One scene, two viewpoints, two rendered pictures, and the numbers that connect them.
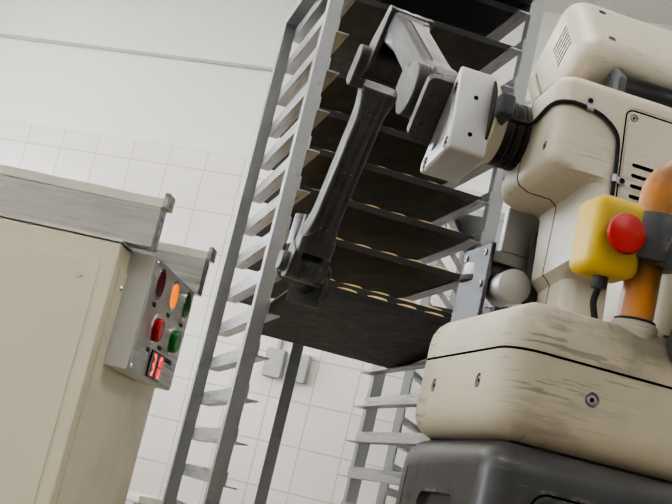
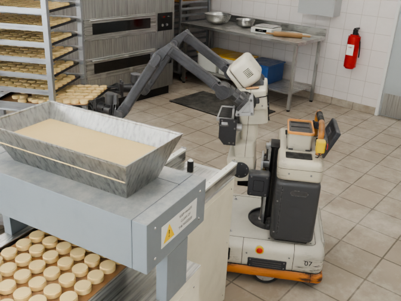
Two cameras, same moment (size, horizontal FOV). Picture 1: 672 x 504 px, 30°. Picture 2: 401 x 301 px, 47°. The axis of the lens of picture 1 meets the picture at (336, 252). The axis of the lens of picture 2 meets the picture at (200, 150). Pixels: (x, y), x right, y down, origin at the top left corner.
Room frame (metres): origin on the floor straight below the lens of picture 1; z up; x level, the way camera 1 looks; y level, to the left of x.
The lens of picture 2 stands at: (0.89, 2.18, 1.84)
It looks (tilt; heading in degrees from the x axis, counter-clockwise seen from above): 24 degrees down; 291
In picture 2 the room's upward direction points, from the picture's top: 3 degrees clockwise
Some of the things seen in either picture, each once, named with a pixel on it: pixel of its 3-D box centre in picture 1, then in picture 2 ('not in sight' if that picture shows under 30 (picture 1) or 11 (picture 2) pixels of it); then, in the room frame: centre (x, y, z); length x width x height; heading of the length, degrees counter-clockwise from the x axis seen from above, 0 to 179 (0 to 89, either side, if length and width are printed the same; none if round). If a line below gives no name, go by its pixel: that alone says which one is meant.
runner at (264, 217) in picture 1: (274, 209); (0, 57); (2.88, 0.16, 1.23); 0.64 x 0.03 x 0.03; 12
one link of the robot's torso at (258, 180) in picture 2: not in sight; (247, 174); (1.49, -0.28, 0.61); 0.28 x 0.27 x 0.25; 102
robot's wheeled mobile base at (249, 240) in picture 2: not in sight; (268, 234); (1.34, -0.37, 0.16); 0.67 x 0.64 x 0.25; 12
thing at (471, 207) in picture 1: (436, 218); (33, 30); (2.96, -0.22, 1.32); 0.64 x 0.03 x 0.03; 12
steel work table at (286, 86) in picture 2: not in sight; (247, 57); (2.59, -4.05, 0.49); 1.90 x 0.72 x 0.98; 162
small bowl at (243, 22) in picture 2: not in sight; (245, 23); (2.70, -4.20, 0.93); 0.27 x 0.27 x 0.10
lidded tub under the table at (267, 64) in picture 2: not in sight; (264, 70); (2.30, -3.96, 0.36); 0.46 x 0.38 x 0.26; 73
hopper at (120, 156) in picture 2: not in sight; (83, 149); (1.70, 1.07, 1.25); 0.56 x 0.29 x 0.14; 173
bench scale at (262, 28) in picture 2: not in sight; (266, 28); (2.33, -3.94, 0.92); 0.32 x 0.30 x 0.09; 78
